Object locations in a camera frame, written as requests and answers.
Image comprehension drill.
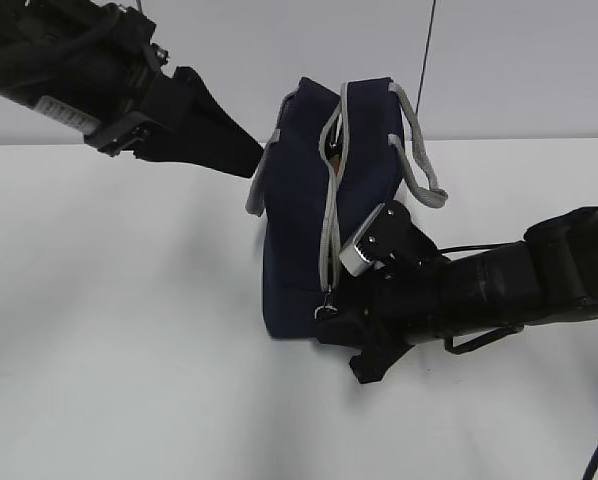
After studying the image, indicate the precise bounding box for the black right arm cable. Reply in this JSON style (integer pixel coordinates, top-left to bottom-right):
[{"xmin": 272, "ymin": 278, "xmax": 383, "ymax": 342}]
[{"xmin": 431, "ymin": 239, "xmax": 598, "ymax": 480}]

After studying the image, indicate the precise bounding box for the navy blue lunch bag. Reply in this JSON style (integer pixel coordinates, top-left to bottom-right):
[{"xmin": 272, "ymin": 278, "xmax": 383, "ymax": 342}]
[{"xmin": 246, "ymin": 77, "xmax": 448, "ymax": 340}]

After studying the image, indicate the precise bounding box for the brown bread roll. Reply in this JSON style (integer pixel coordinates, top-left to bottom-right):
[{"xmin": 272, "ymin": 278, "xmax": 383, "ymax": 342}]
[{"xmin": 328, "ymin": 153, "xmax": 344, "ymax": 175}]

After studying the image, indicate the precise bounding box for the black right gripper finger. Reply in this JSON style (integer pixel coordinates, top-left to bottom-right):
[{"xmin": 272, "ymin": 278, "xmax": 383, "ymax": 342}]
[
  {"xmin": 349, "ymin": 344, "xmax": 414, "ymax": 384},
  {"xmin": 314, "ymin": 307, "xmax": 378, "ymax": 345}
]

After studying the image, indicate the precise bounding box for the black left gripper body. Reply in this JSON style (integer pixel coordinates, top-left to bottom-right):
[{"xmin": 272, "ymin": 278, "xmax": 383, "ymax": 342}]
[{"xmin": 82, "ymin": 64, "xmax": 199, "ymax": 156}]

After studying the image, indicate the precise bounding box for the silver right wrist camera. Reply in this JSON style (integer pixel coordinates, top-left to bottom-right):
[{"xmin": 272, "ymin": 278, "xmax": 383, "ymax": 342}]
[{"xmin": 339, "ymin": 200, "xmax": 412, "ymax": 277}]

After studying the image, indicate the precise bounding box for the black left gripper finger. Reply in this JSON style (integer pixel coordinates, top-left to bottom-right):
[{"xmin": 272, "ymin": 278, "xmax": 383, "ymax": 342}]
[
  {"xmin": 173, "ymin": 66, "xmax": 263, "ymax": 165},
  {"xmin": 133, "ymin": 129, "xmax": 257, "ymax": 178}
]

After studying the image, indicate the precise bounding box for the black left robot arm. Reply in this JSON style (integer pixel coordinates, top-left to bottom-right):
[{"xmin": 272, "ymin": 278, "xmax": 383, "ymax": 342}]
[{"xmin": 0, "ymin": 1, "xmax": 263, "ymax": 178}]

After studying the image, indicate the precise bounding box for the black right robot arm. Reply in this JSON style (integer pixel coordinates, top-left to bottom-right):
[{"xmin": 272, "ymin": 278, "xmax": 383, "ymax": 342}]
[{"xmin": 314, "ymin": 201, "xmax": 598, "ymax": 384}]

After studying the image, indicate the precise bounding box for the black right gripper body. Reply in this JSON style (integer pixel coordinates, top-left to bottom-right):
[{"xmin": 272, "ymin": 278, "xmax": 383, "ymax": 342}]
[{"xmin": 326, "ymin": 269, "xmax": 439, "ymax": 354}]

